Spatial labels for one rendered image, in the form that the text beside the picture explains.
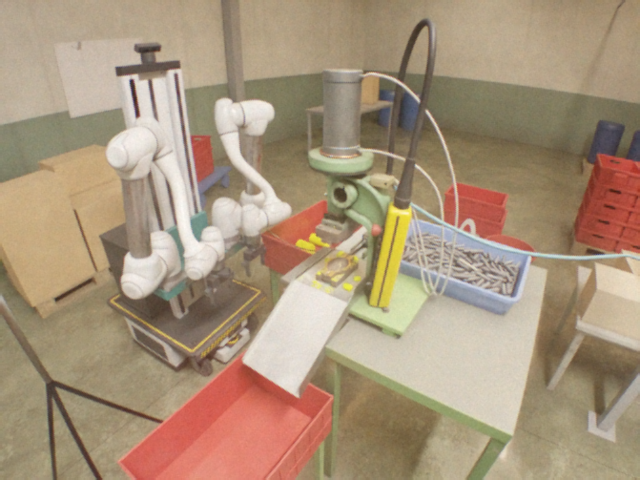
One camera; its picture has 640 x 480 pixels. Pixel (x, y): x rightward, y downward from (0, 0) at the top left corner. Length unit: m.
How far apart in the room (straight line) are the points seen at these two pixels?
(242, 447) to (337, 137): 1.14
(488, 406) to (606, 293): 1.24
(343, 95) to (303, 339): 0.80
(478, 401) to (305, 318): 0.62
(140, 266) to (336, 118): 1.05
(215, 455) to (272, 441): 0.21
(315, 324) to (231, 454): 0.57
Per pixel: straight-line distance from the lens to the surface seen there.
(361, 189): 1.14
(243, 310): 2.28
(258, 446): 1.43
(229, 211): 2.07
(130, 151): 1.38
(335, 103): 1.08
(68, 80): 5.24
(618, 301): 2.21
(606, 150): 7.85
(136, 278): 1.65
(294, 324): 1.27
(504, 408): 1.12
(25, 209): 3.08
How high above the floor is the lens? 1.80
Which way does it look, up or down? 30 degrees down
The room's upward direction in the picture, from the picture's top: straight up
